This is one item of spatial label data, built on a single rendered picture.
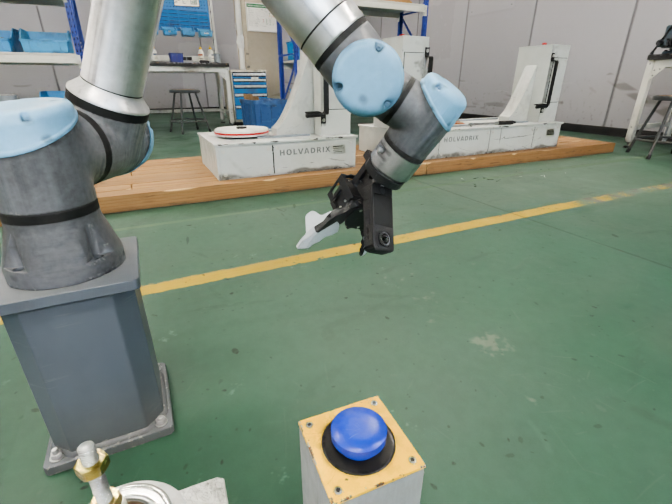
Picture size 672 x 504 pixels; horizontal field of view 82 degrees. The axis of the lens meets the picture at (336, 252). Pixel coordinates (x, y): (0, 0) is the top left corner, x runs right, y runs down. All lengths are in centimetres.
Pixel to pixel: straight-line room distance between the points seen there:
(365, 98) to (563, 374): 72
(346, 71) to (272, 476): 57
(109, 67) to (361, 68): 39
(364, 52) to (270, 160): 177
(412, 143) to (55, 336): 57
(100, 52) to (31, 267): 31
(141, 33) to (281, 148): 156
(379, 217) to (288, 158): 161
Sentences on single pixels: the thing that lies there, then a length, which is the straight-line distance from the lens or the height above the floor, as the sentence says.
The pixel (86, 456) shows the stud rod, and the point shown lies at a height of 34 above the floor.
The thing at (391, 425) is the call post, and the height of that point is 31.
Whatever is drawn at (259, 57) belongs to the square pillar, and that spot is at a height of 87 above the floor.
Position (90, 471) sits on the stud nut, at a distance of 32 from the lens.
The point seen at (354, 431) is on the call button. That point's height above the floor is 33.
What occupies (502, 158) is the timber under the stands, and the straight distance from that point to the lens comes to 306.
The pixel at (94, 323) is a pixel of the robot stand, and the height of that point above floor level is 24.
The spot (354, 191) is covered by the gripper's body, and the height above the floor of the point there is 38.
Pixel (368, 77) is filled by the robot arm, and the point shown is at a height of 56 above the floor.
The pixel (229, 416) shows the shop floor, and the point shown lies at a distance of 78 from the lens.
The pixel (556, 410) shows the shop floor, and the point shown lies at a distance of 87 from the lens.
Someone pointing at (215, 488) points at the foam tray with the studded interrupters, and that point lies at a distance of 47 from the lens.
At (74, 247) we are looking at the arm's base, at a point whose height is 35.
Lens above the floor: 55
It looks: 24 degrees down
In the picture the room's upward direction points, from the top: straight up
